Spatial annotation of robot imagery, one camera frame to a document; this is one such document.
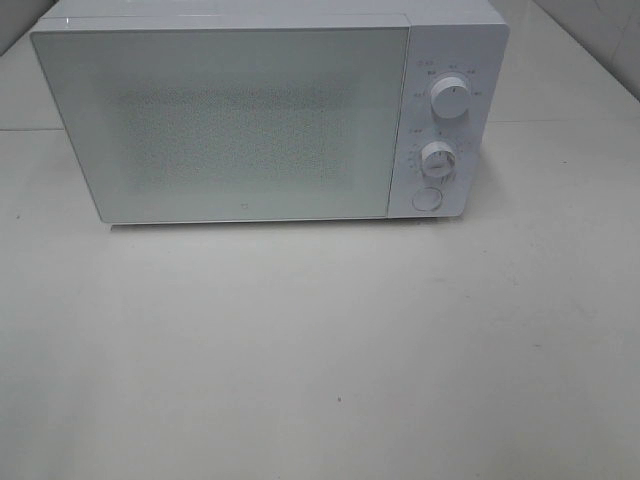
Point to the white round door button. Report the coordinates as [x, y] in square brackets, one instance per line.
[427, 199]

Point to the white timer knob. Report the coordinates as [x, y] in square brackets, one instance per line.
[437, 159]

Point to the white microwave door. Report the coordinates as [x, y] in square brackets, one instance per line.
[202, 126]

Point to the white microwave oven body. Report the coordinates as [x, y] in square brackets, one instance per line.
[464, 37]

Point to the white upper power knob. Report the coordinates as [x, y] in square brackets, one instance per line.
[450, 96]

